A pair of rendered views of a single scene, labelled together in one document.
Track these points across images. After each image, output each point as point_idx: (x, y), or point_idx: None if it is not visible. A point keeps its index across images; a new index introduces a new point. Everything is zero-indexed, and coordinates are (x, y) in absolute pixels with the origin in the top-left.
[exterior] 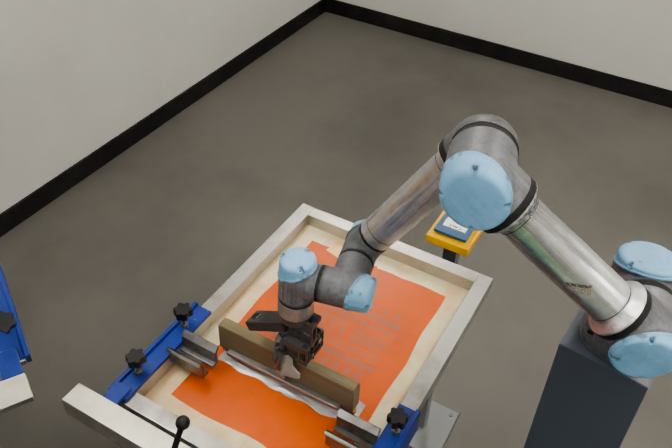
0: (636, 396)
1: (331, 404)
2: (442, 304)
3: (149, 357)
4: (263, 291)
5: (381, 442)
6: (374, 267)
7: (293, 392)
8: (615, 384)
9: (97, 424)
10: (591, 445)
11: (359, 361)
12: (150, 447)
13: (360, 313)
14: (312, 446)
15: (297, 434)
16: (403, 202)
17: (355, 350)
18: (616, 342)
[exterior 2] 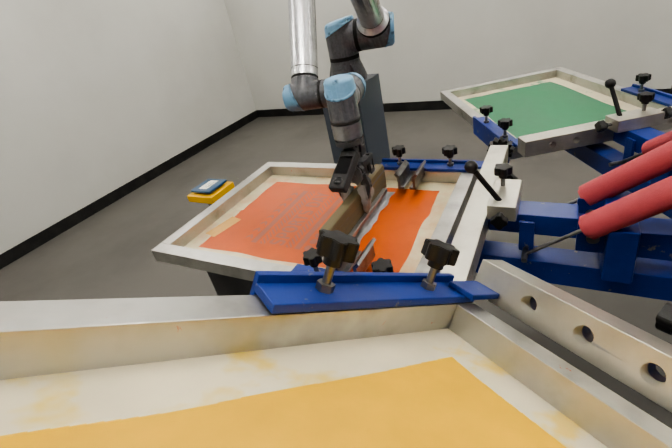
0: (378, 83)
1: (384, 190)
2: (283, 181)
3: None
4: (260, 258)
5: (410, 166)
6: (241, 211)
7: (372, 217)
8: (373, 85)
9: (468, 279)
10: (381, 133)
11: (337, 199)
12: (476, 231)
13: (290, 208)
14: (415, 201)
15: (408, 209)
16: (310, 25)
17: (327, 203)
18: (390, 23)
